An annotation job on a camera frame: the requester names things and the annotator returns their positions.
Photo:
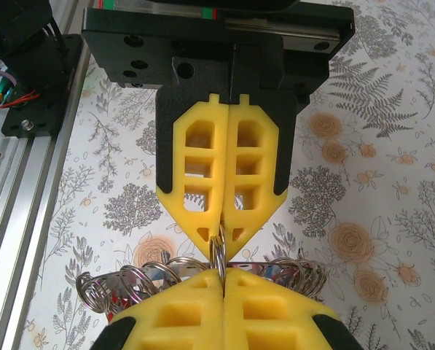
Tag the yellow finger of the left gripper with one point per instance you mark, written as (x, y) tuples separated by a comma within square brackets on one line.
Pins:
[(285, 138), (164, 146)]

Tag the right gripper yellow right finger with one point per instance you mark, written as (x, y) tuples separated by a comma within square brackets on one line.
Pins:
[(275, 321)]

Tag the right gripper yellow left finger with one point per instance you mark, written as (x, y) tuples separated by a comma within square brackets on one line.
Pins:
[(173, 321)]

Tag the silver keyring disc with rings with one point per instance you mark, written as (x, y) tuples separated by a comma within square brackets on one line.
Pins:
[(186, 269)]

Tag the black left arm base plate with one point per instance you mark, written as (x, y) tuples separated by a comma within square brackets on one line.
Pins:
[(57, 91)]

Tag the aluminium mounting rail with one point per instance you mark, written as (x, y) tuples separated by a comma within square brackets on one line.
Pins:
[(27, 171)]

